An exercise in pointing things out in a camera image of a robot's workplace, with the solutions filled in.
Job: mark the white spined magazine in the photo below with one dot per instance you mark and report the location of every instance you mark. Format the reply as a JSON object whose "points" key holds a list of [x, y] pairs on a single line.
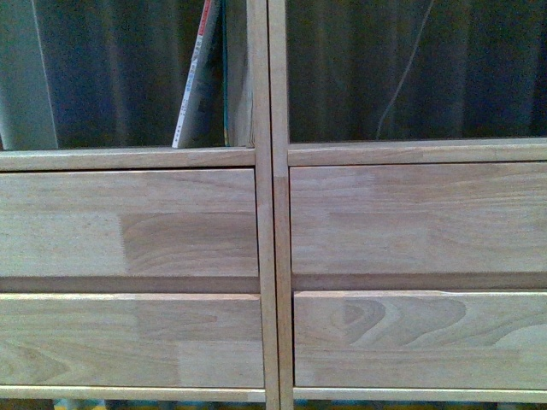
{"points": [[203, 82]]}

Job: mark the right wooden shelf unit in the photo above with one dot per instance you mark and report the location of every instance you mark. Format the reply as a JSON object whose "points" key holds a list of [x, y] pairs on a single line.
{"points": [[288, 155]]}

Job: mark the wooden shelf unit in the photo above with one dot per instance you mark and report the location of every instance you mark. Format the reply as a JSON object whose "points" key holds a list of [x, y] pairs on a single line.
{"points": [[288, 155], [253, 156]]}

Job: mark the left wooden shelf unit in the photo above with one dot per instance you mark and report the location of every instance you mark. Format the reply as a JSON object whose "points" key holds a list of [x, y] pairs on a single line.
{"points": [[253, 156]]}

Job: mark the upper left wooden drawer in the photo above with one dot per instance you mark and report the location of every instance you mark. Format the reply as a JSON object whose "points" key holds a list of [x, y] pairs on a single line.
{"points": [[194, 223]]}

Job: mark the wooden drawer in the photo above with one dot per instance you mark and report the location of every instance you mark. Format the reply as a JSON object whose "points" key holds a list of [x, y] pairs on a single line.
{"points": [[194, 223], [448, 218], [128, 340], [420, 339]]}

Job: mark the upper right wooden drawer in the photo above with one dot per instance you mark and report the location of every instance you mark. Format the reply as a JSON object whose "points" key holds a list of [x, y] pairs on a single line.
{"points": [[448, 218]]}

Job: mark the lower right wooden drawer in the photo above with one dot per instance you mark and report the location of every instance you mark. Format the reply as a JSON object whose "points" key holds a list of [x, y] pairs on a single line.
{"points": [[420, 339]]}

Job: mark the thin teal book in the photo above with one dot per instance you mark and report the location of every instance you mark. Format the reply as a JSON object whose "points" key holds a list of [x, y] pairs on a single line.
{"points": [[225, 74]]}

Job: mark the dark green curtain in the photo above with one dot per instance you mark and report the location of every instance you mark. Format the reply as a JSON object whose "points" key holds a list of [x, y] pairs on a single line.
{"points": [[105, 74]]}

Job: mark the lower left wooden drawer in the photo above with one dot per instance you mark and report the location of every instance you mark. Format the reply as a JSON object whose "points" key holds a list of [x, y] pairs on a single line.
{"points": [[128, 340]]}

